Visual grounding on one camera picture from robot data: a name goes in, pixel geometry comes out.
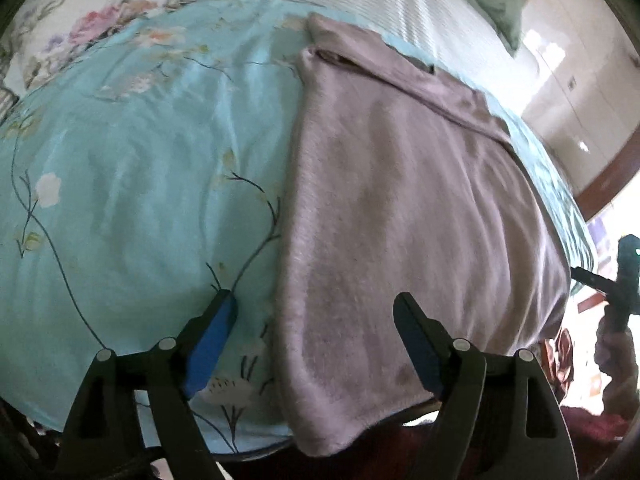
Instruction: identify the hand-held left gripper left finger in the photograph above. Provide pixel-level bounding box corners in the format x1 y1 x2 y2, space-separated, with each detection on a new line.
54 288 238 480

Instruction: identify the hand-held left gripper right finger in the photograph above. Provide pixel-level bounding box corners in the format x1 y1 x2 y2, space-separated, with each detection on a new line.
392 292 581 480

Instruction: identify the mauve knit garment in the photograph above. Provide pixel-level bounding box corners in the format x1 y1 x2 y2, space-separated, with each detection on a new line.
270 12 572 457

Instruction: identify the person's right hand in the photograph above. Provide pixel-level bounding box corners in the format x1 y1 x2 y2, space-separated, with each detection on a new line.
593 305 640 418

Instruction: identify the dark red clothing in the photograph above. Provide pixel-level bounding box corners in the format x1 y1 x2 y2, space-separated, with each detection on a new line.
310 400 631 480

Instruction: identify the light blue floral bed sheet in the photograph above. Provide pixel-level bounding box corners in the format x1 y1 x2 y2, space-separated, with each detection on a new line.
0 0 598 461

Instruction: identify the white striped bed cover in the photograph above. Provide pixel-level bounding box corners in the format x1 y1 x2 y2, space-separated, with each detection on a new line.
165 0 543 111

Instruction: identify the white floral pillow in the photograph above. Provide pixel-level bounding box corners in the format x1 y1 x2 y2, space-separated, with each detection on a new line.
0 0 211 111

